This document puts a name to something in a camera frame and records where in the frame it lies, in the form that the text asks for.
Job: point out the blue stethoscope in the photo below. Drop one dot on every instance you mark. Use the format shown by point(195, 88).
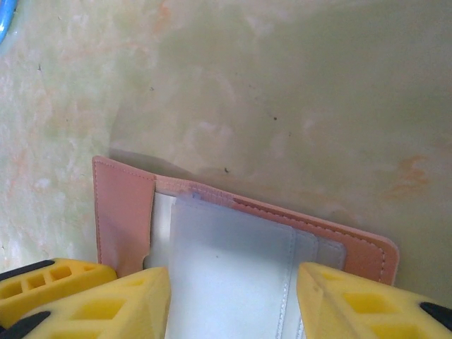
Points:
point(5, 17)

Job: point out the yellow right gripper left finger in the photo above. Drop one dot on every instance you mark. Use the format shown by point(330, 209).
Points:
point(116, 307)

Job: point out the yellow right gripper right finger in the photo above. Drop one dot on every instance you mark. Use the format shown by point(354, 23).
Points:
point(353, 307)

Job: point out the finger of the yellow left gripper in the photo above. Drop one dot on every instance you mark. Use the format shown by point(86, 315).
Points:
point(77, 282)

